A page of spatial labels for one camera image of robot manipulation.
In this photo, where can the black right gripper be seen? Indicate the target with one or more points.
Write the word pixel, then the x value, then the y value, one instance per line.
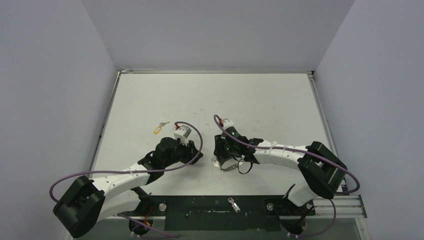
pixel 219 148

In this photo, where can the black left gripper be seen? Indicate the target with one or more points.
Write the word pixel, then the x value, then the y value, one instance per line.
pixel 190 150

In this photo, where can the aluminium front rail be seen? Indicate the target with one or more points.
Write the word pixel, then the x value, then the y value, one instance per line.
pixel 341 207

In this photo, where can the silver key with ring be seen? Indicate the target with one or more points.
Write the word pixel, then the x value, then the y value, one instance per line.
pixel 162 124

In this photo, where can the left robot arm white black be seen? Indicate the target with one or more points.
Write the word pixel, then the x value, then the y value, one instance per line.
pixel 88 201

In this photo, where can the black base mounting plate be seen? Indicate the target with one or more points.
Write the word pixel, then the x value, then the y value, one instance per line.
pixel 218 222

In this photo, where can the silver carabiner keyring with rings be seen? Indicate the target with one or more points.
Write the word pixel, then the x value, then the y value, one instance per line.
pixel 227 164

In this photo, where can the yellow key tag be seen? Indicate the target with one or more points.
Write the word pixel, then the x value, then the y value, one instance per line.
pixel 157 130

